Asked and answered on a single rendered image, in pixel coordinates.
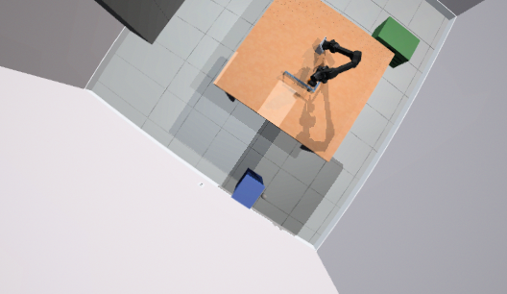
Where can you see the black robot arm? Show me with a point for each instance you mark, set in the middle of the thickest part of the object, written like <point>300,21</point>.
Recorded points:
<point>326,73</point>

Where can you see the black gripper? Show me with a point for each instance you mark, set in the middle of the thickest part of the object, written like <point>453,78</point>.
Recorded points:
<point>310,82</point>

